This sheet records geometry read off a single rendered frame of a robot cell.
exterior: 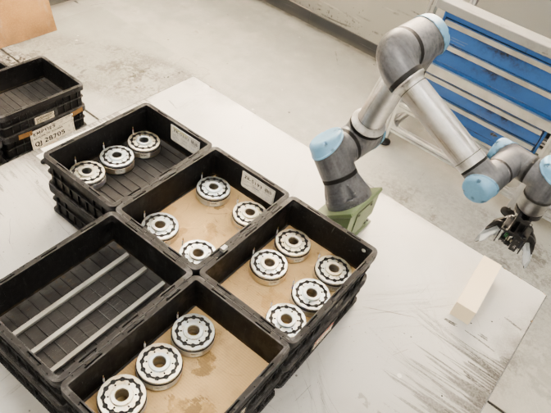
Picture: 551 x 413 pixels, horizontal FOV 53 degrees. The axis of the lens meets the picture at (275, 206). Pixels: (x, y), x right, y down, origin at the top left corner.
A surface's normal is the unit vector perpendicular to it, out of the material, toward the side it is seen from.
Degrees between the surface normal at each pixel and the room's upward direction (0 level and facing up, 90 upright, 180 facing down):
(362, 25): 90
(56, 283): 0
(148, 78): 0
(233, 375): 0
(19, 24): 72
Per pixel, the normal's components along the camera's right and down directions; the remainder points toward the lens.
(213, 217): 0.15, -0.70
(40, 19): 0.77, 0.31
